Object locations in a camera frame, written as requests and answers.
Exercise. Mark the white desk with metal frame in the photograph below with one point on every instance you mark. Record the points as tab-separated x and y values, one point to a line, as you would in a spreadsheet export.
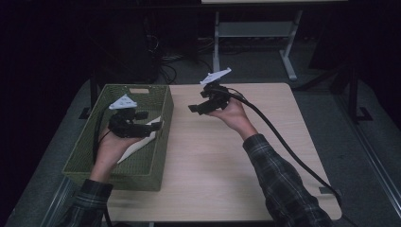
255	29

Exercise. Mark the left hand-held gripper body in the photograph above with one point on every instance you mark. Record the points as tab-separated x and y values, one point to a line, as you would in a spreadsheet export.
124	126

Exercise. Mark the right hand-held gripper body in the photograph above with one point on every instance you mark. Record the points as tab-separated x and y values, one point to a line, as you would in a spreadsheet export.
217	97

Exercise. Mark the black metal stand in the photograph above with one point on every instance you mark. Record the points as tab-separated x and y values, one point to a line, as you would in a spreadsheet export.
354	94

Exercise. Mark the person's right hand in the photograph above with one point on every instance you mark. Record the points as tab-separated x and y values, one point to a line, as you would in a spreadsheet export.
235	118

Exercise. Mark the metal floor rail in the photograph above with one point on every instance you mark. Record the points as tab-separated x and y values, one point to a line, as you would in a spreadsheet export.
58	201
372	151

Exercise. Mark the person's left hand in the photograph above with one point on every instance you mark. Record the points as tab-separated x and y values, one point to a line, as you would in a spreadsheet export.
108	154

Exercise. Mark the cream cloth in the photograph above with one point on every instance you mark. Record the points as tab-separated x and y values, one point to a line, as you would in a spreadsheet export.
138	145

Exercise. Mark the green woven basket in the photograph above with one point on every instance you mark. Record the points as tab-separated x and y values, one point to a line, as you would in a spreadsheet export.
142	164

